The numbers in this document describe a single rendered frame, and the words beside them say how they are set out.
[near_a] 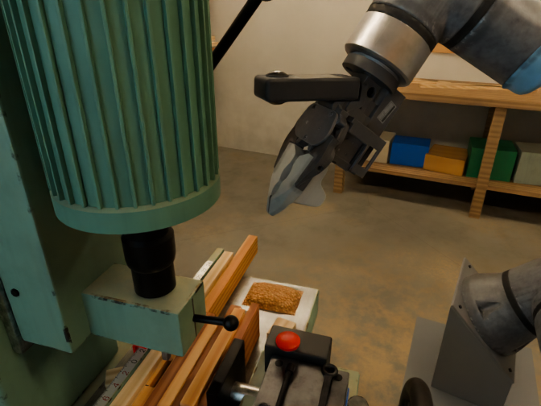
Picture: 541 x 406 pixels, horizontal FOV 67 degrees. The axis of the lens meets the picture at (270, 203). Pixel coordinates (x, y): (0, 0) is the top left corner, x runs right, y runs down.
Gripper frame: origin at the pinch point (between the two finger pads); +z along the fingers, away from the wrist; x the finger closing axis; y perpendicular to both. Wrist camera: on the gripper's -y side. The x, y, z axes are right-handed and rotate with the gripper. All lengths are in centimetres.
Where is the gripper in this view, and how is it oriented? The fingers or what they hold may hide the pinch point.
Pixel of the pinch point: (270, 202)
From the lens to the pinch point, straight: 50.4
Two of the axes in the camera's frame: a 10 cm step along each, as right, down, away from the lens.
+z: -5.3, 8.3, 1.6
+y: 7.5, 3.8, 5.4
